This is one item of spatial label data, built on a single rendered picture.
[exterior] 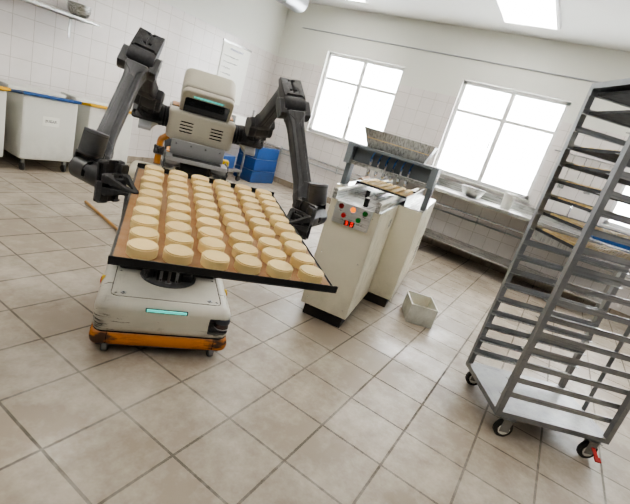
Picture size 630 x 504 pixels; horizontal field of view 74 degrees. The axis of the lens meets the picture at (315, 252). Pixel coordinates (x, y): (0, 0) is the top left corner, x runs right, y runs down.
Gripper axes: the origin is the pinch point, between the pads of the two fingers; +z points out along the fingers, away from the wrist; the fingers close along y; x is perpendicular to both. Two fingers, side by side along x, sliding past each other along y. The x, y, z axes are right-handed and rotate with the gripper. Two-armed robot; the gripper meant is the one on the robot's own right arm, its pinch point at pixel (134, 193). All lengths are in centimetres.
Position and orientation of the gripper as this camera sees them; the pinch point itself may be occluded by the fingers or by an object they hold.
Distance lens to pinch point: 106.4
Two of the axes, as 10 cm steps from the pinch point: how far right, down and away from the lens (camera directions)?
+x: 4.4, -1.7, 8.8
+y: 2.9, -9.0, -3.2
